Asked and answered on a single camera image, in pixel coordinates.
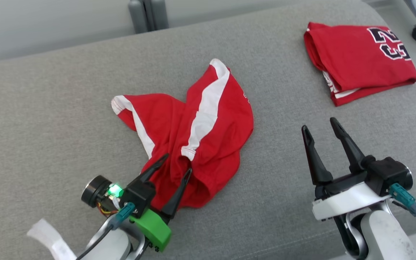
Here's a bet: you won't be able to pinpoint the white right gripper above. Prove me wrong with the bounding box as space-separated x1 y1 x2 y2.
301 117 393 221

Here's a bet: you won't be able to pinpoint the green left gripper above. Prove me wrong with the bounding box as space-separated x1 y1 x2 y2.
81 153 193 253

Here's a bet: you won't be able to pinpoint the red shorts white side stripes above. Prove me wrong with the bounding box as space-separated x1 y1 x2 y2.
111 58 255 210

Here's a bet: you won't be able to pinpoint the red number jersey white sleeves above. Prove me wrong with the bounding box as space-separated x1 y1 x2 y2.
304 22 416 107

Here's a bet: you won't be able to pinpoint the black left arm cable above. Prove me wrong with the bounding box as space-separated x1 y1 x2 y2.
76 202 137 260

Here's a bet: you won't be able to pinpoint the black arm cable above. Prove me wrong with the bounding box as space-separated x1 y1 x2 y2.
389 182 416 260
76 202 137 260

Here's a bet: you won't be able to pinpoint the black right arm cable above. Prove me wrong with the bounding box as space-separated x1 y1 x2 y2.
389 182 416 260

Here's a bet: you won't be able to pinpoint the white cable wrap tape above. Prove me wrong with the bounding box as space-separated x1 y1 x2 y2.
27 218 77 260

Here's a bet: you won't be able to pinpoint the grey metal partition post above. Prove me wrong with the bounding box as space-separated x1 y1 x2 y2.
128 0 169 34

